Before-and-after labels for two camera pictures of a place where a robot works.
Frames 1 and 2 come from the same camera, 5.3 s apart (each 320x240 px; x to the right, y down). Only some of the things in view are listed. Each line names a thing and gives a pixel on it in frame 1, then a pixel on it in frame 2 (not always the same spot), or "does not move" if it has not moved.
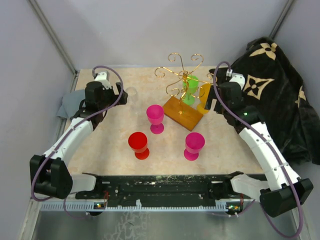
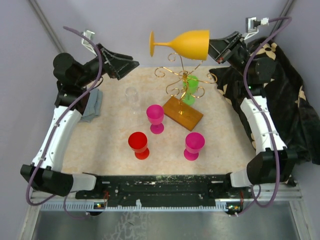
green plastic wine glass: (190, 85) does not move
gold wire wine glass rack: (186, 90) does not move
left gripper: (122, 99) to (120, 64)
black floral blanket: (271, 81) does not move
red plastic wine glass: (138, 142) does not move
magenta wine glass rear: (155, 113) does not move
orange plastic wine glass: (204, 92) to (193, 44)
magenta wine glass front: (194, 142) does not move
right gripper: (212, 95) to (221, 45)
